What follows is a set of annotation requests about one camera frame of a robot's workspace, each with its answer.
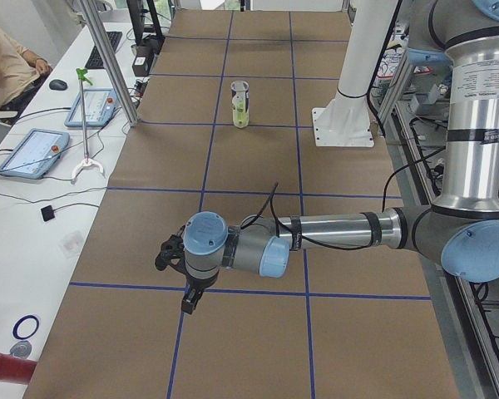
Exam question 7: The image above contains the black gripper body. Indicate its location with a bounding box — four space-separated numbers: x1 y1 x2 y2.
186 275 216 291

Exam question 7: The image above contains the yellow tennis ball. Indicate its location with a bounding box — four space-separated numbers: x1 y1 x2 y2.
233 101 249 115

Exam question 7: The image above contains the clear tennis ball can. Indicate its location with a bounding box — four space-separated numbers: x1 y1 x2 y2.
230 80 249 129

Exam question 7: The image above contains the yellow tennis ball Wilson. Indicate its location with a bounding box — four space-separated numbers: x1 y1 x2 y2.
233 114 249 129

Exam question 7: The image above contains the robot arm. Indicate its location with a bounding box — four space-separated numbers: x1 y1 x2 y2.
177 1 499 313

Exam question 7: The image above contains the brown paper table mat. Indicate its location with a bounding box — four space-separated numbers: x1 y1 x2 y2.
22 8 461 399

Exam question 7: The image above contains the small black square device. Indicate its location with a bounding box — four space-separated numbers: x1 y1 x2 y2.
41 205 56 222

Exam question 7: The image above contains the blue tape roll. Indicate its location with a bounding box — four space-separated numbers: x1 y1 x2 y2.
12 314 40 341

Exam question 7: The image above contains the red cylinder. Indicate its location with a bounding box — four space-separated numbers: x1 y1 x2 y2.
0 353 37 385

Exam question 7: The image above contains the blue teach pendant far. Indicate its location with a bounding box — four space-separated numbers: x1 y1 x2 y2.
64 88 119 129

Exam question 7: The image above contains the blue teach pendant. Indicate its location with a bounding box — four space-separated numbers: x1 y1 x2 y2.
64 88 119 129
0 128 70 180

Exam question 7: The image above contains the blue teach pendant near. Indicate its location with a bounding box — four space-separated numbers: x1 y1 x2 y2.
0 128 70 180

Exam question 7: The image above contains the black box with label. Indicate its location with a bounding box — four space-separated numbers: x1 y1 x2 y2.
132 46 154 77

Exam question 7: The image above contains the green white reacher grabber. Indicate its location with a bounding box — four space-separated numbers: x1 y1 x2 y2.
71 68 105 184

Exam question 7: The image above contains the black computer mouse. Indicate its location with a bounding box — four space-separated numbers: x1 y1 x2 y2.
49 79 68 91

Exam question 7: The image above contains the black keyboard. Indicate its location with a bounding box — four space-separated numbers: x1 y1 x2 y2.
84 31 124 70

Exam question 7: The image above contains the black computer monitor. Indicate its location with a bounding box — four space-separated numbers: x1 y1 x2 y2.
126 0 165 50

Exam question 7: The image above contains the person in beige shirt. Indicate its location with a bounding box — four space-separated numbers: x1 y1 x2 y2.
0 28 52 113

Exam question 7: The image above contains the aluminium frame post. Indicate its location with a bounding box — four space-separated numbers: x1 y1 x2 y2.
79 0 139 127

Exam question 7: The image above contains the aluminium side frame rack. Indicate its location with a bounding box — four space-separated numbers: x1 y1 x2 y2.
379 57 499 398

